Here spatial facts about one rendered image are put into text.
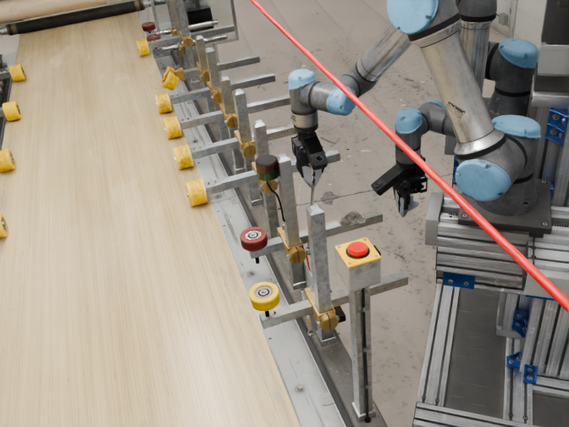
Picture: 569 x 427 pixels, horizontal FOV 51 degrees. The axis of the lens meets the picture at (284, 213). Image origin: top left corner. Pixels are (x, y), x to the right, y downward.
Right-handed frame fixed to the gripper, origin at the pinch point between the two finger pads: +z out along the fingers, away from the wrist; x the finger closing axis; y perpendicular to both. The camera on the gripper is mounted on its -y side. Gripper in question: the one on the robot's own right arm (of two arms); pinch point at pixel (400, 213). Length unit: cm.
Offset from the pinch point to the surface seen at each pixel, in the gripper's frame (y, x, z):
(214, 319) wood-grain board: -67, -30, -8
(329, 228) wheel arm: -24.7, -1.5, -3.4
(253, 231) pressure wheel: -47.9, 1.2, -7.9
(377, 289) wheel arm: -20.6, -26.8, 2.0
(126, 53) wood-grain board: -70, 182, -7
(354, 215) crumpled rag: -15.9, 0.0, -4.4
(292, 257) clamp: -39.4, -8.8, -2.6
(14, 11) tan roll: -126, 250, -22
